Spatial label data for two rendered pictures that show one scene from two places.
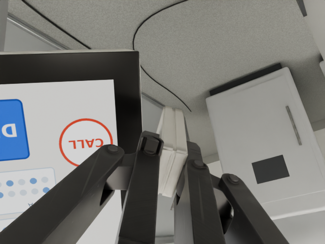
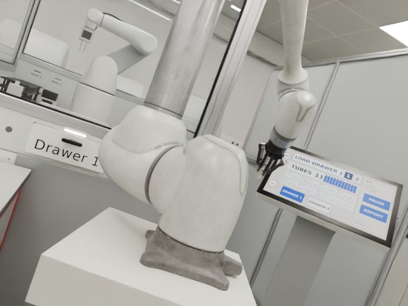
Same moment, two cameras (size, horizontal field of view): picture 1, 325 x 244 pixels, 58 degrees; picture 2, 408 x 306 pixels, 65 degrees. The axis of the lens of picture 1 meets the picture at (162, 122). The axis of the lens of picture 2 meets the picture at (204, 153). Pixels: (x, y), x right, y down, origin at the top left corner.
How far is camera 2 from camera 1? 1.17 m
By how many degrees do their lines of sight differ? 23
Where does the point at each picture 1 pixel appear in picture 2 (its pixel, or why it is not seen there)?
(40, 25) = not seen: outside the picture
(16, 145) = (284, 188)
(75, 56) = (267, 195)
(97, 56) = (263, 193)
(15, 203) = (289, 180)
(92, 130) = (271, 184)
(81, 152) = (274, 182)
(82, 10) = not seen: outside the picture
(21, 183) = (286, 183)
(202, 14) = not seen: hidden behind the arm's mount
